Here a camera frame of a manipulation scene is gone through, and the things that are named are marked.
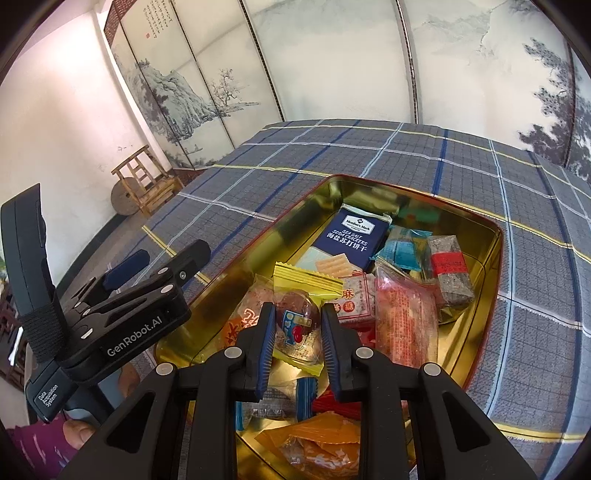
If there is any person's left forearm purple sleeve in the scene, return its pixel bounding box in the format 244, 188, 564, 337
7, 413, 72, 480

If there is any grey snack block red label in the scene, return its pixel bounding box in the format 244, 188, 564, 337
425, 234, 476, 308

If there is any small brown cube packet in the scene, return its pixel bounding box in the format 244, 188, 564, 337
335, 272, 377, 328

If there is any clear bag orange print snack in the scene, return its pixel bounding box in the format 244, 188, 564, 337
222, 272, 278, 361

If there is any painted landscape folding screen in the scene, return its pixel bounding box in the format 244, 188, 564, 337
104, 0, 591, 181

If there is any round millstone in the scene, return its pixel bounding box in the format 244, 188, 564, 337
111, 182, 139, 217

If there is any person's left hand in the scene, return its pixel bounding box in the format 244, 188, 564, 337
62, 418, 99, 449

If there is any yellow-topped clear egg packet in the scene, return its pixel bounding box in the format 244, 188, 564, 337
272, 262, 345, 365

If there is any long clear pink snack packet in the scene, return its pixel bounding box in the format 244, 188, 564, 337
374, 261, 439, 370

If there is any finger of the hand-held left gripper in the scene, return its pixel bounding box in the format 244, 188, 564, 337
74, 239, 212, 320
74, 249, 151, 303

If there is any red tin box gold inside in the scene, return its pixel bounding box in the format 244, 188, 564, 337
154, 174, 504, 480

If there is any light wooden chair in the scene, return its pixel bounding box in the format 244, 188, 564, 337
111, 145, 184, 217

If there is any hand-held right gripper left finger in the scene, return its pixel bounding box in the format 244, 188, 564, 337
58, 302, 278, 480

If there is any navy cracker packet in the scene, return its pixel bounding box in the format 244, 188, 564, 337
295, 203, 391, 275

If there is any orange snack packet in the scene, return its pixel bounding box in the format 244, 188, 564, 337
254, 411, 361, 480

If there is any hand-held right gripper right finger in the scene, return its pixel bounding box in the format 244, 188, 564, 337
321, 303, 539, 480

